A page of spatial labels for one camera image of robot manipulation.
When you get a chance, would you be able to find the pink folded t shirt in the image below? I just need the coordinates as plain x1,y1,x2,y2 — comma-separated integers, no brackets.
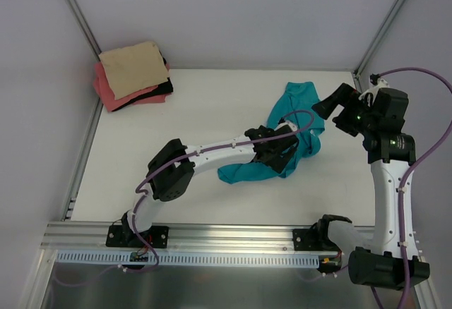
93,62,167,113

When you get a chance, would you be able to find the black folded t shirt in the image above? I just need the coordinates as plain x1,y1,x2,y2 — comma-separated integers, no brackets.
119,53,174,107

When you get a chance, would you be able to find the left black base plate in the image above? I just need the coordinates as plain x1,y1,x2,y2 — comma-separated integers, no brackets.
105,224,170,249

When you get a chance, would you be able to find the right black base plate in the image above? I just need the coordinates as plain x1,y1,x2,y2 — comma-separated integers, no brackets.
292,229,339,252

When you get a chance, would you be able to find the left aluminium frame post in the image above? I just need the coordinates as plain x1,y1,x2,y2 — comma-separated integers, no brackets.
65,0,101,60

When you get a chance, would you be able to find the white slotted cable duct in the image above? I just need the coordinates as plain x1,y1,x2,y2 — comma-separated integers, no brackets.
56,250,320,269

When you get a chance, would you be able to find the teal t shirt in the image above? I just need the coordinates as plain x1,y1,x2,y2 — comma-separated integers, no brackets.
216,81,326,186

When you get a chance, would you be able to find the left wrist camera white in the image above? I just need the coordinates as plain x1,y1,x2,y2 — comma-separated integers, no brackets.
275,119,298,133

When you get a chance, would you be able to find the right aluminium frame post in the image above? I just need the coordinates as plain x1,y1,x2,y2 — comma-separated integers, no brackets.
353,0,408,79

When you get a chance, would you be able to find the beige folded t shirt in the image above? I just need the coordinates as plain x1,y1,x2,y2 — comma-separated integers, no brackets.
100,41,170,99

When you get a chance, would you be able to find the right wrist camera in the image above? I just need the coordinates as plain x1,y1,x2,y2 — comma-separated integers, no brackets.
369,73,389,98

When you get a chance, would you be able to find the aluminium frame post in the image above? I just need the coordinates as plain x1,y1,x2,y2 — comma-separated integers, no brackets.
65,0,101,60
353,0,408,79

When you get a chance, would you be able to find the aluminium mounting rail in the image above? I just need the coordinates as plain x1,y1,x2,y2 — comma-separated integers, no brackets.
40,221,308,253

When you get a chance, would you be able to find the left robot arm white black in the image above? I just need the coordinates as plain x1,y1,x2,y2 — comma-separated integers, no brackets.
121,119,299,247

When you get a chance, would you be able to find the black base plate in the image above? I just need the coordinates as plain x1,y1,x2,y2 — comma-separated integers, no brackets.
292,229,339,252
105,224,170,249

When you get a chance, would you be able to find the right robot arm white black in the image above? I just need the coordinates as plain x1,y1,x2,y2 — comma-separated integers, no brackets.
312,83,430,291

